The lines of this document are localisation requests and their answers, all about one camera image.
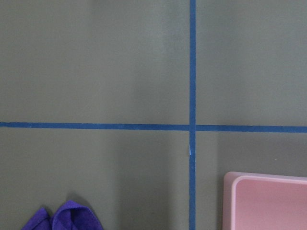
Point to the pink plastic bin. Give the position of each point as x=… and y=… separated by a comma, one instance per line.
x=253, y=201

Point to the purple cloth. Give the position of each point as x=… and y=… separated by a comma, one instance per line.
x=69, y=216

